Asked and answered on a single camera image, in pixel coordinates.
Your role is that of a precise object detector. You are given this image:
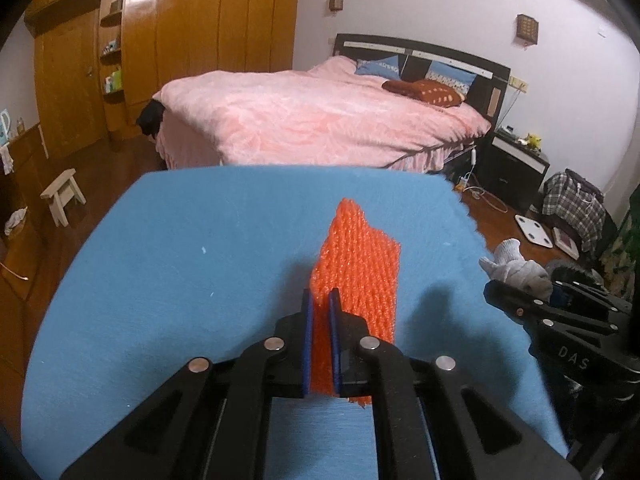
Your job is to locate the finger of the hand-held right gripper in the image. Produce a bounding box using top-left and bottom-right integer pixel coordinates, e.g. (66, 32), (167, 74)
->
(484, 280), (621, 336)
(550, 282), (633, 313)

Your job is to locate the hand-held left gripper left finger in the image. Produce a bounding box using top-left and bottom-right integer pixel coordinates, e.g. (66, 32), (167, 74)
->
(60, 289), (315, 480)

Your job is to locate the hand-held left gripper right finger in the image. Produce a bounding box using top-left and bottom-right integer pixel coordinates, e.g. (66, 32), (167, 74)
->
(329, 287), (581, 480)

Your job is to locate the grey sock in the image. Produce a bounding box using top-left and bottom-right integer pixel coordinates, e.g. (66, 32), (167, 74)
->
(479, 239), (553, 301)

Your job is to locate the white scale with dark centre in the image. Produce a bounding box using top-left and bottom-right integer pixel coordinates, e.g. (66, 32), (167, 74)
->
(552, 227), (583, 261)

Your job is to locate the white bathroom scale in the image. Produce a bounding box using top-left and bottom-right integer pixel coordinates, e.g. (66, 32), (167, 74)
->
(515, 214), (555, 250)

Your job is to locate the plaid cloth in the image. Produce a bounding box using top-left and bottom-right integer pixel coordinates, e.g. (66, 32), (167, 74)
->
(542, 171), (607, 253)

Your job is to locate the dark bag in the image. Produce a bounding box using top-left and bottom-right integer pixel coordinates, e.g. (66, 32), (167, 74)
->
(565, 169), (603, 196)

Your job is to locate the black and white nightstand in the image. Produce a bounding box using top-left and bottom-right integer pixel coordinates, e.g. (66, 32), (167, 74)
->
(475, 130), (551, 211)

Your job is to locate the blue table cloth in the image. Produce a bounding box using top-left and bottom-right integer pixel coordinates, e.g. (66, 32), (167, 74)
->
(20, 162), (571, 480)

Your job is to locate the dark wooden bed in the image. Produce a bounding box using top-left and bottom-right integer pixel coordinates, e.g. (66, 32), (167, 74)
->
(137, 32), (512, 176)

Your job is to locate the pink blanket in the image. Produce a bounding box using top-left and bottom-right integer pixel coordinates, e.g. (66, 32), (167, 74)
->
(152, 55), (493, 171)

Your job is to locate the brown dotted pillow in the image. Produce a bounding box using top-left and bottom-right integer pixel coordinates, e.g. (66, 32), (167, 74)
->
(382, 79), (463, 108)

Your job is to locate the blue pillow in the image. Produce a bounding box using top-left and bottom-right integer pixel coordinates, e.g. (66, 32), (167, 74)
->
(355, 56), (401, 77)
(426, 60), (477, 96)

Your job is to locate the black cloth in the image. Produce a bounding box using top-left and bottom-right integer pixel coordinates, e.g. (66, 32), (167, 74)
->
(137, 101), (166, 137)

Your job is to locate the white wooden stool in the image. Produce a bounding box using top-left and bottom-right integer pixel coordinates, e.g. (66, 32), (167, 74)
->
(41, 169), (87, 228)

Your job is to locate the wooden desk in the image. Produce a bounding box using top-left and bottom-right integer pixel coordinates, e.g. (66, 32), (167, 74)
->
(0, 122), (48, 301)

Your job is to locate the wooden wardrobe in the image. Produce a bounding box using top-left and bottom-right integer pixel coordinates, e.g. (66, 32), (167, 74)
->
(25, 0), (303, 146)

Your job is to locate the wooden door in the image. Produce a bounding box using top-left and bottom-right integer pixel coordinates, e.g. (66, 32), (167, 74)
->
(35, 15), (108, 161)

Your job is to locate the white cable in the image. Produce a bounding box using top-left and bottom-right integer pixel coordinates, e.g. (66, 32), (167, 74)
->
(454, 147), (508, 213)

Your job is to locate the large wooden wall lamp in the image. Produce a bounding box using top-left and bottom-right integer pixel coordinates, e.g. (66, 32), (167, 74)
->
(515, 14), (540, 46)

